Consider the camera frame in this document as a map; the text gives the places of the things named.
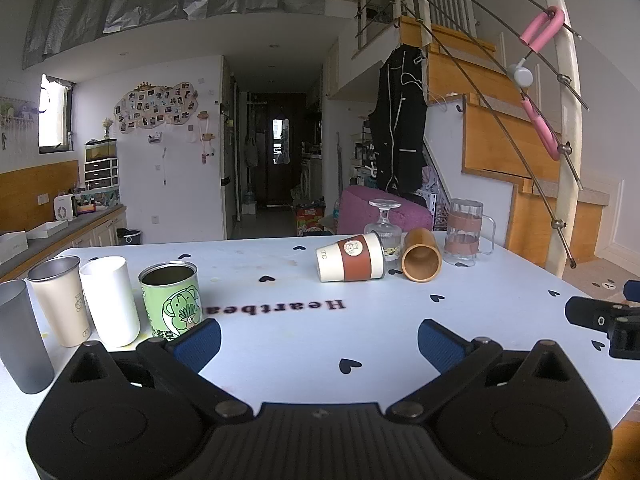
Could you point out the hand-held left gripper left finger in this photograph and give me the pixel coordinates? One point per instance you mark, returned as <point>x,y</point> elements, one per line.
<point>197,344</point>

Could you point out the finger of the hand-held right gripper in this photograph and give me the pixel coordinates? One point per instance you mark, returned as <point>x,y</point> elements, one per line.
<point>590,312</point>
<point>633,291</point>

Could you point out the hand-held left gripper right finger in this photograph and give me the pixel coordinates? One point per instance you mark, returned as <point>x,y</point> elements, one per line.
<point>441,346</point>

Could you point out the white cup with brown sleeve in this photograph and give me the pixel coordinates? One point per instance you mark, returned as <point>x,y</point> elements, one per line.
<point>352,258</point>

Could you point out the green printed tin cup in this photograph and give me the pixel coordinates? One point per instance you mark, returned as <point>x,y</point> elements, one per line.
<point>172,302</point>

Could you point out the wooden cup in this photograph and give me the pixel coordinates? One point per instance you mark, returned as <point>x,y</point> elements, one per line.
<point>422,257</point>

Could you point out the plain white cup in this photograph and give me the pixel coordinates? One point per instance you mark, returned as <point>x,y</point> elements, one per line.
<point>109,302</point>

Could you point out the beige metal cup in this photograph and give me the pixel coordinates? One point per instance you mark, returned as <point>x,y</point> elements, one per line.
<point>60,302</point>

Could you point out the grey cup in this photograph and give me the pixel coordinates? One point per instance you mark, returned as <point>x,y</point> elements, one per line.
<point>22,337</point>

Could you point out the bear face floor mat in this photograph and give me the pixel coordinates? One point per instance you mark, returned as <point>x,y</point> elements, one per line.
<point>607,282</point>

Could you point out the glass mug with brown sleeve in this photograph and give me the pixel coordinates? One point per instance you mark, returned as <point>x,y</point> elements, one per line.
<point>464,232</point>

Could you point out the black waste bin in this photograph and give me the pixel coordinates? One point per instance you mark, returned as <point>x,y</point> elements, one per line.
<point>129,237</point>

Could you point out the clear wine glass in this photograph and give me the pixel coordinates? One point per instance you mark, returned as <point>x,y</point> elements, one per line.
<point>384,225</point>

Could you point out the large water jug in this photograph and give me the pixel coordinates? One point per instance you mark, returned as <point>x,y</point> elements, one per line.
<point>249,202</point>

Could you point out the purple upholstered chair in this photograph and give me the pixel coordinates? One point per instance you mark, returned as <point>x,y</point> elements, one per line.
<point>360,210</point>

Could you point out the kitchen counter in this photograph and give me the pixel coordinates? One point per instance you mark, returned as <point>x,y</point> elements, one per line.
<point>75,235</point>

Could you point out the plastic water bottle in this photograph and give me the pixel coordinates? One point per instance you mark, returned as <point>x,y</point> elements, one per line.
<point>337,215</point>

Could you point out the colourful cardboard box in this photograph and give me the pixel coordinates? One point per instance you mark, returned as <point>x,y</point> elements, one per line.
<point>312,220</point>

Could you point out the white flat box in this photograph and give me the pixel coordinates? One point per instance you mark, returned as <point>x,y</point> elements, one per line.
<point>46,230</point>
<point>12,246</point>

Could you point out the white air purifier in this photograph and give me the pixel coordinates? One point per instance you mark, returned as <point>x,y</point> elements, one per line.
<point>64,208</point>

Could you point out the metal stair railing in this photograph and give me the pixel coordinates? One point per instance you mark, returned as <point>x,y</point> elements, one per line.
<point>567,110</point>

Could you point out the small drawer unit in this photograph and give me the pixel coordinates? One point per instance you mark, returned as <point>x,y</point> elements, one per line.
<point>101,174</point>

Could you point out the hanging tote bag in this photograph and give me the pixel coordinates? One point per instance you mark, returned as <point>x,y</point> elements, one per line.
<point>251,152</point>

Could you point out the washing machine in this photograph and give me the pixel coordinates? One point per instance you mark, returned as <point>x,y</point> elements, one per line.
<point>312,180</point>

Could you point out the wooden staircase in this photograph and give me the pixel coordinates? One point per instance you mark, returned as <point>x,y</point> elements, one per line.
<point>492,125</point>

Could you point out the dark door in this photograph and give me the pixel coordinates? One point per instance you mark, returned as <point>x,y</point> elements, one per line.
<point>286,150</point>

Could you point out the fish tank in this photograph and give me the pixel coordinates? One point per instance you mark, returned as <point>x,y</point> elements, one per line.
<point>101,150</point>

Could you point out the black jacket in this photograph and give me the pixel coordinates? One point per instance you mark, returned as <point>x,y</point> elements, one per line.
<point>397,125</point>

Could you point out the cloud-shaped photo board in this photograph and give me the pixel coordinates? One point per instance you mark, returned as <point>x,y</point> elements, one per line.
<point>155,107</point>

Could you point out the white round device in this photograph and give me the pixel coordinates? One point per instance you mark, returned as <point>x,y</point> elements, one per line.
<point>521,74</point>

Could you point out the window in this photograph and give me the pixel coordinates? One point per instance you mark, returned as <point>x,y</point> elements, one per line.
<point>54,115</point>

